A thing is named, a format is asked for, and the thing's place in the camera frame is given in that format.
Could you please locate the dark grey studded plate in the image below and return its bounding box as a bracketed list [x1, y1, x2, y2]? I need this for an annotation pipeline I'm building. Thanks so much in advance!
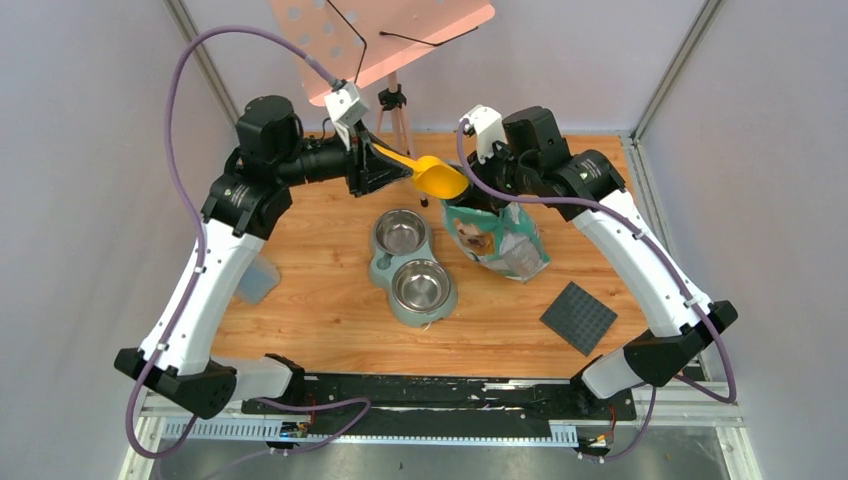
[540, 282, 618, 357]

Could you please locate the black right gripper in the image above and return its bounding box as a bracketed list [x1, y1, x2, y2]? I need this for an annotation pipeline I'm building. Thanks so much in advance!
[466, 137, 538, 212]

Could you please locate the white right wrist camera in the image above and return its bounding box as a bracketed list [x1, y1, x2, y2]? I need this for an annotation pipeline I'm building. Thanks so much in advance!
[460, 104, 506, 164]

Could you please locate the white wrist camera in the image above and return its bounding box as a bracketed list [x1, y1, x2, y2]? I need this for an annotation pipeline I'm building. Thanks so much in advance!
[324, 80, 370, 151]
[460, 104, 506, 164]

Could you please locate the pink music stand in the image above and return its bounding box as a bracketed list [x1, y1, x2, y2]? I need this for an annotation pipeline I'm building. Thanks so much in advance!
[270, 0, 495, 154]

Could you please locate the clear blue water bottle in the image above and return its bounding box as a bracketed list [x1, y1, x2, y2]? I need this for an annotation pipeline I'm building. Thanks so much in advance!
[234, 255, 281, 305]

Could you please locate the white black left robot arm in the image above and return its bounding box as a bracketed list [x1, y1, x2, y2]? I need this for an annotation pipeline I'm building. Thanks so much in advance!
[114, 95, 412, 419]

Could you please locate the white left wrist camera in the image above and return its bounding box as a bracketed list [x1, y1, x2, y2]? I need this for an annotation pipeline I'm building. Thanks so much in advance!
[324, 80, 370, 151]

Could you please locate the yellow plastic scoop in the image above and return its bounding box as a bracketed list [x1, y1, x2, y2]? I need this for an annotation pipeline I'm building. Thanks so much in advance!
[375, 145, 470, 200]

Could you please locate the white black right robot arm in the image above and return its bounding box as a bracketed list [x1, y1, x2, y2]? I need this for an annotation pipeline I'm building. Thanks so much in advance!
[457, 105, 738, 418]

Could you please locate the green double pet bowl stand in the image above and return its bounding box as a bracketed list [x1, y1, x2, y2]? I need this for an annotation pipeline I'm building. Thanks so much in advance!
[368, 209, 458, 328]

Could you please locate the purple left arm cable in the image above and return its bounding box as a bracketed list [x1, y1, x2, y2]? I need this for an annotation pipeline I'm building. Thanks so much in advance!
[124, 25, 372, 461]

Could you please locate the green dog food bag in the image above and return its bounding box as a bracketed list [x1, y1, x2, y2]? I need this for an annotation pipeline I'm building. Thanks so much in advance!
[442, 201, 550, 283]

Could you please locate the near steel bowl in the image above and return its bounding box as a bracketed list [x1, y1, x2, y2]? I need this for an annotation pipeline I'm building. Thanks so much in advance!
[391, 259, 453, 313]

